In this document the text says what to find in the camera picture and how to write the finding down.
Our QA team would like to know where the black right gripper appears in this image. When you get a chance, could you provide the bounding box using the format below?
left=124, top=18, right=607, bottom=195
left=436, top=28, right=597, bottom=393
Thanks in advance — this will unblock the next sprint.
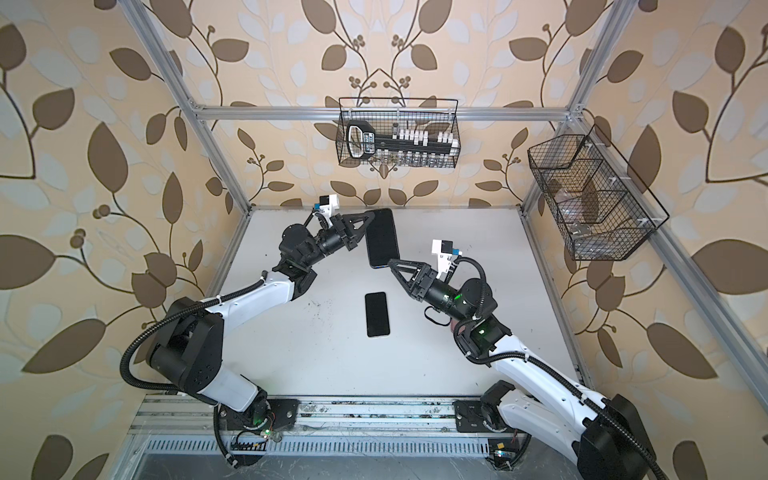
left=393, top=260, right=473, bottom=330

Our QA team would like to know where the black phone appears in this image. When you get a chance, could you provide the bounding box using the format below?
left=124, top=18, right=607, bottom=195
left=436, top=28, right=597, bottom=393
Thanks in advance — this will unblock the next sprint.
left=365, top=292, right=391, bottom=338

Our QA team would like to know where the pink phone case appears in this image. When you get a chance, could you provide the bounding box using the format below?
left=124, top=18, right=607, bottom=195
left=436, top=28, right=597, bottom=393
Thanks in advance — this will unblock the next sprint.
left=449, top=319, right=468, bottom=333

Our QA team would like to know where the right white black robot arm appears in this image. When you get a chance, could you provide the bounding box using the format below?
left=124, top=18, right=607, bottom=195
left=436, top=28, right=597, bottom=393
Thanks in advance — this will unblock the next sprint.
left=388, top=256, right=666, bottom=479

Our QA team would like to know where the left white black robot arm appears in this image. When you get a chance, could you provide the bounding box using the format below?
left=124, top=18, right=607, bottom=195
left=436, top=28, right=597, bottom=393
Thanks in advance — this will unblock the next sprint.
left=143, top=211, right=375, bottom=413

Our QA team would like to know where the black tool in basket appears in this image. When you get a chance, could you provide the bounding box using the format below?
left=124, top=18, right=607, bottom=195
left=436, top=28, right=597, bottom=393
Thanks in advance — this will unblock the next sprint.
left=340, top=120, right=461, bottom=160

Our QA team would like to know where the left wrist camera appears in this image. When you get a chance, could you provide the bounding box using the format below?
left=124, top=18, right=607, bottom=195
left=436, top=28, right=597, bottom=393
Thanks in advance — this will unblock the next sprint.
left=312, top=194, right=339, bottom=220

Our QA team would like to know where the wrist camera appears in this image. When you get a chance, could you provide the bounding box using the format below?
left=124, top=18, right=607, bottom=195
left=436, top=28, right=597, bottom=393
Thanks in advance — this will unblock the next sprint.
left=431, top=239, right=462, bottom=282
left=312, top=194, right=339, bottom=220

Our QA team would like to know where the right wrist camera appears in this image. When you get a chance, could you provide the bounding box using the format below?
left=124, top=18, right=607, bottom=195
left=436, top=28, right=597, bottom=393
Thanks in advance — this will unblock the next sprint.
left=431, top=239, right=462, bottom=282

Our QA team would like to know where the back wall wire basket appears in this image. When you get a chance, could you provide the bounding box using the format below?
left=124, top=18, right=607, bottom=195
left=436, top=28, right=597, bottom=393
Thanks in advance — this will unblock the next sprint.
left=335, top=95, right=462, bottom=169

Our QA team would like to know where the wall wire basket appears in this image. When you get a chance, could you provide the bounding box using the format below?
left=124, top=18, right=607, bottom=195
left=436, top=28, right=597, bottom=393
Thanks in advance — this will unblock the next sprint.
left=335, top=95, right=462, bottom=169
left=527, top=125, right=669, bottom=261

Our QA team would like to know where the right black corrugated cable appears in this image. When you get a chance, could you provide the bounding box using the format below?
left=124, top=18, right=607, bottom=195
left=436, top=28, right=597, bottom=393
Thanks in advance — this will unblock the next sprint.
left=452, top=256, right=670, bottom=480

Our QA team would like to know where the black corrugated cable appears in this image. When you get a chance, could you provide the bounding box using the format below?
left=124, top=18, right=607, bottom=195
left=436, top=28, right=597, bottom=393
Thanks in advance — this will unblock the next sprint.
left=452, top=256, right=670, bottom=480
left=118, top=277, right=268, bottom=396

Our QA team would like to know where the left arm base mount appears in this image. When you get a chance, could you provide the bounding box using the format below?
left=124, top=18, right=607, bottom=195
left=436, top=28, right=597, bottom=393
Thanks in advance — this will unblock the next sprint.
left=213, top=396, right=300, bottom=469

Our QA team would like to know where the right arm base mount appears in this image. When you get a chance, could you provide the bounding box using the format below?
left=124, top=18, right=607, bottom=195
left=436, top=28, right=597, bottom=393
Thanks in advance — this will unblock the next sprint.
left=453, top=400, right=532, bottom=471

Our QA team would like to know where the right wall wire basket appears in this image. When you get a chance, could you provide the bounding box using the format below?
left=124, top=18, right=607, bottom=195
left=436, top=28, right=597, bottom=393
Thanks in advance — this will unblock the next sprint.
left=527, top=125, right=669, bottom=261

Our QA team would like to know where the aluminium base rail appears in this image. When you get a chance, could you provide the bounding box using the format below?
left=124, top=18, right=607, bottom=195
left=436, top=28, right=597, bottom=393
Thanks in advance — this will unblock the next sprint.
left=128, top=395, right=625, bottom=439

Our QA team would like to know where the left black corrugated cable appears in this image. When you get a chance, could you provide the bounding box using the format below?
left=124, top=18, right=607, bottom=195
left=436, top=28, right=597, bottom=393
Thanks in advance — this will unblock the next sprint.
left=118, top=277, right=268, bottom=396

